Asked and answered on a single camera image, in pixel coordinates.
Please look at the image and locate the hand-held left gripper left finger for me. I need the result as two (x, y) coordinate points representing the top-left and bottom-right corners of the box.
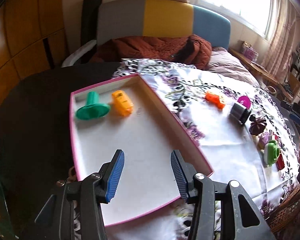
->
(35, 149), (125, 240)

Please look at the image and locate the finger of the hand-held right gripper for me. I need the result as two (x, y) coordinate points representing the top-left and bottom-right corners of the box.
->
(289, 112), (300, 133)
(281, 100), (300, 118)

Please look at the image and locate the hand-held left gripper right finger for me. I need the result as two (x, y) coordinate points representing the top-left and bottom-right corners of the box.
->
(170, 149), (277, 240)

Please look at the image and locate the purple macaron toy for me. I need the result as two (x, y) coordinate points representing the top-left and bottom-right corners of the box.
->
(258, 133), (272, 150)

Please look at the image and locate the dark brown pumpkin-shaped object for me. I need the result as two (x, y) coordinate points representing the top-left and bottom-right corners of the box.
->
(249, 114), (268, 136)

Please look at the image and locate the green and white plastic toy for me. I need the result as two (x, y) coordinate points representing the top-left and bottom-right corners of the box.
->
(264, 135), (282, 167)

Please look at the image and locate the pink shallow cardboard box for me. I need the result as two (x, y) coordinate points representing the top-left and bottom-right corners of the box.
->
(69, 73), (215, 228)

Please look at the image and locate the black cylinder with clear cover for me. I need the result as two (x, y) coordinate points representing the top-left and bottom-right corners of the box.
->
(229, 102), (252, 125)

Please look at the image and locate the orange plastic toy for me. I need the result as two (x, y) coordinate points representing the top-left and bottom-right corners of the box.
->
(204, 90), (226, 110)

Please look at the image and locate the red plastic block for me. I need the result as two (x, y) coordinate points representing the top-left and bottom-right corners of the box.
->
(275, 152), (286, 171)

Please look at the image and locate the white floral embroidered tablecloth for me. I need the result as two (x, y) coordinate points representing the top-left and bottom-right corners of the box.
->
(72, 58), (300, 240)

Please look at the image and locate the magenta plastic strainer disc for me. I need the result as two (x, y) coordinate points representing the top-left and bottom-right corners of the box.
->
(237, 95), (252, 110)

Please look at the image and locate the wooden side desk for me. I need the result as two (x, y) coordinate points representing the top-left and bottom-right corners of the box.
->
(229, 47), (288, 93)

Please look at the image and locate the teal plastic funnel toy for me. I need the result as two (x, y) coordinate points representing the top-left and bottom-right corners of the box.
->
(75, 91), (111, 120)

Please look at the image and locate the patterned beige curtain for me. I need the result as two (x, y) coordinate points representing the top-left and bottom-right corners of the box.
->
(261, 0), (300, 73)

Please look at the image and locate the purple box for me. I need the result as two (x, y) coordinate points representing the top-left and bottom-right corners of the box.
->
(241, 41), (259, 62)

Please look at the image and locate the yellow-orange plastic toy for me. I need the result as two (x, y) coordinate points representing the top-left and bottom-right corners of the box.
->
(111, 90), (135, 117)

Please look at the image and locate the beige puffy coat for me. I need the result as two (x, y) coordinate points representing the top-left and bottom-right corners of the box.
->
(206, 46), (262, 87)

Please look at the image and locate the wicker chair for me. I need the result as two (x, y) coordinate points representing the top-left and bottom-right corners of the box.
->
(265, 187), (300, 233)

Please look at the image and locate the window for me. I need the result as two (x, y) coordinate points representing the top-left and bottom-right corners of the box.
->
(200, 0), (272, 40)

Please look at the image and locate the rust brown jacket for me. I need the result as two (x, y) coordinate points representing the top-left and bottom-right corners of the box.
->
(90, 34), (213, 70)

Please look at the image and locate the grey yellow blue headboard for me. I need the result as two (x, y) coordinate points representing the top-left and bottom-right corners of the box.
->
(97, 0), (231, 49)

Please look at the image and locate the black hanging cloth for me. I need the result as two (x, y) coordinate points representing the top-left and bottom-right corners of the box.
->
(80, 0), (102, 64)

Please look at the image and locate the wooden wardrobe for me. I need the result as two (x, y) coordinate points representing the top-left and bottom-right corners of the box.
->
(0, 0), (68, 80)

